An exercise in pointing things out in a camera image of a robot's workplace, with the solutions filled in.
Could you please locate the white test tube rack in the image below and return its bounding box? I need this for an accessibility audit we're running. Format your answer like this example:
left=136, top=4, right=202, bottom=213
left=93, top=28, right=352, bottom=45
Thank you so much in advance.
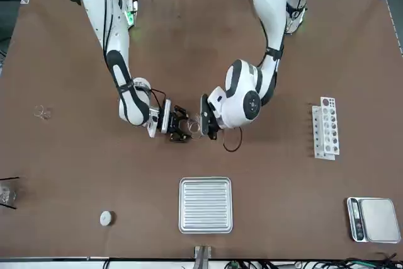
left=311, top=96, right=341, bottom=161

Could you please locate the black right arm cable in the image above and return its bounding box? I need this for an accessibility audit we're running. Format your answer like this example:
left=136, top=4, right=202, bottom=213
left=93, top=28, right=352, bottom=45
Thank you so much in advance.
left=99, top=0, right=168, bottom=115

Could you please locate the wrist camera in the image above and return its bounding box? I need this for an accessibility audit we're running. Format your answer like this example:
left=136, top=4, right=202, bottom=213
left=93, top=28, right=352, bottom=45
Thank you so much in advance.
left=200, top=93, right=210, bottom=137
left=159, top=98, right=173, bottom=135

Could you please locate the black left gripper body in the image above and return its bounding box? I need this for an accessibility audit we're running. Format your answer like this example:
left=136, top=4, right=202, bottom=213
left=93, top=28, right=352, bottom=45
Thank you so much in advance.
left=207, top=113, right=219, bottom=141

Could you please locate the small white jar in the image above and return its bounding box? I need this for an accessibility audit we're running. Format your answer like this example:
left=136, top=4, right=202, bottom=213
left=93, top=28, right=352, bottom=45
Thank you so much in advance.
left=99, top=210, right=113, bottom=227

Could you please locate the ribbed metal tray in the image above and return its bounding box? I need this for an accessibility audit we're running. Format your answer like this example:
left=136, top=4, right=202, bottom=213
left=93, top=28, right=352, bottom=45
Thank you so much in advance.
left=178, top=176, right=234, bottom=235

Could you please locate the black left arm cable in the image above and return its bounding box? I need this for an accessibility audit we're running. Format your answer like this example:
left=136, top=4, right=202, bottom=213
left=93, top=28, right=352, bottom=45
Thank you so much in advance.
left=222, top=0, right=311, bottom=152

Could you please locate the silver digital scale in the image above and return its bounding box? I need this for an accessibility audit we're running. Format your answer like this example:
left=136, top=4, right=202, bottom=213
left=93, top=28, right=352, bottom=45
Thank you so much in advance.
left=346, top=197, right=402, bottom=245

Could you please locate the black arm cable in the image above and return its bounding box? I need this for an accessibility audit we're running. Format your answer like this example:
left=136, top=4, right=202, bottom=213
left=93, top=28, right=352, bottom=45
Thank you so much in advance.
left=222, top=0, right=311, bottom=152
left=99, top=0, right=168, bottom=115

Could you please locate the small clear glass flask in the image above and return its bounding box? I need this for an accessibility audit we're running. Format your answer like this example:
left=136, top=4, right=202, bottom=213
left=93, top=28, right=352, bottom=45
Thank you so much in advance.
left=33, top=104, right=52, bottom=122

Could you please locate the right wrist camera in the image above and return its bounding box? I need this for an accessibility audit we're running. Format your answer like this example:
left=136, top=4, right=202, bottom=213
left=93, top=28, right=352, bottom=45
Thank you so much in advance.
left=159, top=98, right=173, bottom=135

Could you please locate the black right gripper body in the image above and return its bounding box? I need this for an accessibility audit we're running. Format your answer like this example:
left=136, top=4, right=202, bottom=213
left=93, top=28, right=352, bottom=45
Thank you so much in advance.
left=168, top=108, right=183, bottom=137

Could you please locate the clear glass beaker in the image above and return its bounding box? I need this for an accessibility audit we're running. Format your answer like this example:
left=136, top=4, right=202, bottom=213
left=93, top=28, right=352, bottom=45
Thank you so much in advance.
left=186, top=116, right=203, bottom=140

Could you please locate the tripod stand with glass funnel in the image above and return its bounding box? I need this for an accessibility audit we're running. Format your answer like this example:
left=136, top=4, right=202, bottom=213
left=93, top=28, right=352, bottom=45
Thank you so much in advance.
left=0, top=176, right=21, bottom=210

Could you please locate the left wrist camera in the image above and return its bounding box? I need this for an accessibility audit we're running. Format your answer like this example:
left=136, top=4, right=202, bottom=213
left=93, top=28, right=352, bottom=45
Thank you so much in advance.
left=200, top=93, right=210, bottom=137

